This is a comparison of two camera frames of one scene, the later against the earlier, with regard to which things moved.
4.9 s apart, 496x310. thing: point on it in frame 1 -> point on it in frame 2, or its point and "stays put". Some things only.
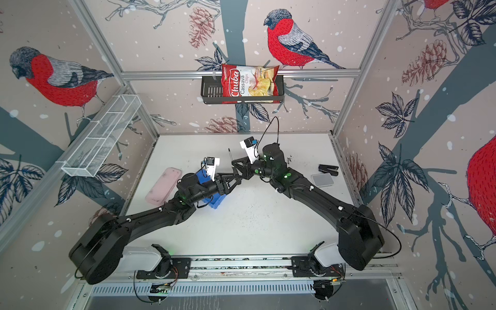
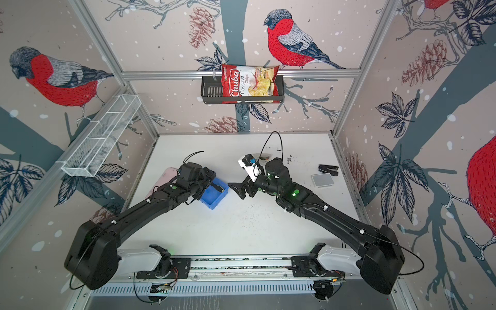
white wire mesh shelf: (99, 137) stays put
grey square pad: (323, 179) stays put
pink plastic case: (164, 186) stays put
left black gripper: (224, 181) -> (207, 179)
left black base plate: (181, 269) stays put
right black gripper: (247, 166) -> (248, 185)
